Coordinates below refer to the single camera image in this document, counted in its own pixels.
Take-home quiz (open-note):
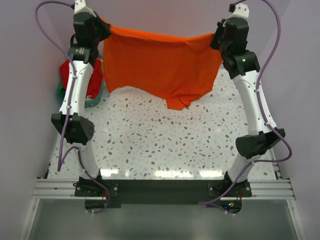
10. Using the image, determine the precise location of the orange t-shirt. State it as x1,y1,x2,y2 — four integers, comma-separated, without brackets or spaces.
102,25,222,110

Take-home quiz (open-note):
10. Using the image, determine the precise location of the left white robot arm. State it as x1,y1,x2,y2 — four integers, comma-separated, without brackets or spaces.
51,12,111,196

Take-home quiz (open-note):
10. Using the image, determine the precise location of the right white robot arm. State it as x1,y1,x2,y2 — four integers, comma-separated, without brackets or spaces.
210,16,285,197

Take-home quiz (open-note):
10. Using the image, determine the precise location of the red t-shirt in basket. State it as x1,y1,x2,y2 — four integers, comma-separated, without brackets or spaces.
59,58,104,99

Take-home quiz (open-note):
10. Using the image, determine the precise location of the green garment in basket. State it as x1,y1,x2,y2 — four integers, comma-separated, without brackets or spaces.
57,84,66,100

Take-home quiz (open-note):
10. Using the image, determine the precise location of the teal plastic basket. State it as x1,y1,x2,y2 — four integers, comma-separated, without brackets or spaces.
56,53,106,108

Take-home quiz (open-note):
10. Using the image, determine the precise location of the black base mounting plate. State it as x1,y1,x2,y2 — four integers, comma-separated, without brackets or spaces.
74,178,253,209

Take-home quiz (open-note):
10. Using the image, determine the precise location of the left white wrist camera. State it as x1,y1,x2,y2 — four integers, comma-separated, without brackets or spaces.
74,0,87,14

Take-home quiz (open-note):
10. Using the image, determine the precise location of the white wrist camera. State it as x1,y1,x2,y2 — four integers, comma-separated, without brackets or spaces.
74,0,87,14
228,3,250,20

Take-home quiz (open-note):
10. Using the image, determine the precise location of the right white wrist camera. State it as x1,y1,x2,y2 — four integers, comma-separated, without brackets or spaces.
228,3,250,20

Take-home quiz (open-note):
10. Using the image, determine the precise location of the aluminium front rail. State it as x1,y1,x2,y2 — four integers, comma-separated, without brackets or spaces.
32,177,83,200

